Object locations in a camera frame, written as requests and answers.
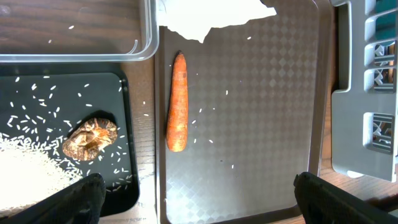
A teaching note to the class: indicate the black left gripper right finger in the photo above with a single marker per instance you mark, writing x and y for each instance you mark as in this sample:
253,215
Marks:
321,202

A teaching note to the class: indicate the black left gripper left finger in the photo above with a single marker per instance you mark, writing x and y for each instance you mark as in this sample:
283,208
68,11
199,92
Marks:
81,202

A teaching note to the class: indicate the brown food scrap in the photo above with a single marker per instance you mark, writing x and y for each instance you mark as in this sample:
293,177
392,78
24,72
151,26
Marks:
90,139

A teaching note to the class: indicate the pile of white rice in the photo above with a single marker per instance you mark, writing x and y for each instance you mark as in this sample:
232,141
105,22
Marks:
28,171

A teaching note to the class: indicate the orange carrot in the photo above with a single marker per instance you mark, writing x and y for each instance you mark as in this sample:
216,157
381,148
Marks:
177,123

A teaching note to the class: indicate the white napkin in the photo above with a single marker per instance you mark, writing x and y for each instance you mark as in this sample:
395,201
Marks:
193,19

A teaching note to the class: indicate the blue plate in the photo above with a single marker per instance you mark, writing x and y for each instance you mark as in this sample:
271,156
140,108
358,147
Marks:
385,25

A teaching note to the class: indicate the grey plastic dishwasher rack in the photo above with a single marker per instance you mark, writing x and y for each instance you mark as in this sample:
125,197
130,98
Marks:
364,106

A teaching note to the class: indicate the black tray bin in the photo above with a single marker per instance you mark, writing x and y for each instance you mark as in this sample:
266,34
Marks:
68,140

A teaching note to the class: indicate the brown serving tray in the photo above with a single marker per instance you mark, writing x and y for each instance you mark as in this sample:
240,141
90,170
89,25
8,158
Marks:
257,96

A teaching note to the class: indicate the clear plastic bin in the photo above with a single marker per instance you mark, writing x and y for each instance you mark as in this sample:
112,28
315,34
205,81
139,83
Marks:
78,30

